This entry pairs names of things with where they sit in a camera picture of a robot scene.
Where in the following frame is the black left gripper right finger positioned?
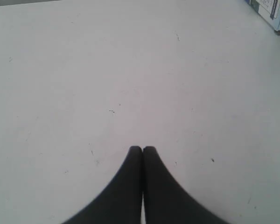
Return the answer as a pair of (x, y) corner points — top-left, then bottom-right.
(142, 146), (227, 224)

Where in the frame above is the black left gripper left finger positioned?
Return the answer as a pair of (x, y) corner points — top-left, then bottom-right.
(66, 146), (143, 224)

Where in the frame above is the blue white cardboard box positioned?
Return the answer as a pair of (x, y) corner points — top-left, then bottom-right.
(245, 0), (280, 35)

